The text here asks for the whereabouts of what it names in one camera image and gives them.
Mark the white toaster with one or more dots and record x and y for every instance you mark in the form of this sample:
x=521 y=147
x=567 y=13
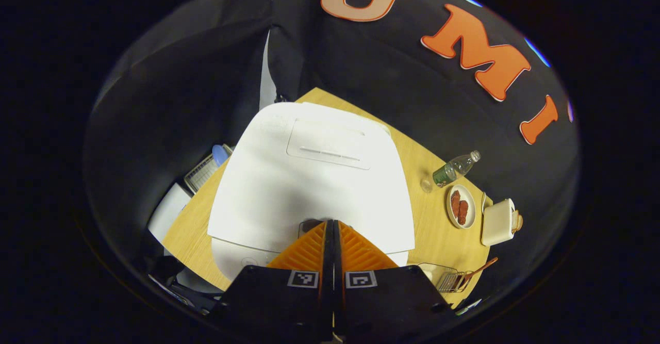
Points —
x=497 y=223

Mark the white paper sheet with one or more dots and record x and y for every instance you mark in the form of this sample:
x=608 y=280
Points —
x=169 y=212

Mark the red meat piece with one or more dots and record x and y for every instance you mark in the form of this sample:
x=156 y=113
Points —
x=455 y=203
x=463 y=212

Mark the clear rice container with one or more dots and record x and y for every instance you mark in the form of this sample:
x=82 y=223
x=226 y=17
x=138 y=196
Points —
x=435 y=272

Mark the white rice cooker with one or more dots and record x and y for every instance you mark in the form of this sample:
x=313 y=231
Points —
x=289 y=189

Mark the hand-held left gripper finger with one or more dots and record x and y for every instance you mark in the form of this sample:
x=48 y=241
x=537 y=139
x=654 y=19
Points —
x=337 y=261
x=328 y=261

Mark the wooden spoon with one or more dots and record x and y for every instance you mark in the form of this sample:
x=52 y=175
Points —
x=479 y=271

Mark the toast bread slice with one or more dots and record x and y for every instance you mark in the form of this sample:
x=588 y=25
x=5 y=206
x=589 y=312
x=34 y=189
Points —
x=517 y=221

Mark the black backdrop cloth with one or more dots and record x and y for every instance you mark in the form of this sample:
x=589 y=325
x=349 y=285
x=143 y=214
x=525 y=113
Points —
x=180 y=86

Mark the white oval plate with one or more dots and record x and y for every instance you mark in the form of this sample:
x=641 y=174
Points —
x=466 y=194

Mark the clear plastic water bottle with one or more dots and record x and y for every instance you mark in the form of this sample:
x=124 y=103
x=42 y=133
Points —
x=448 y=171

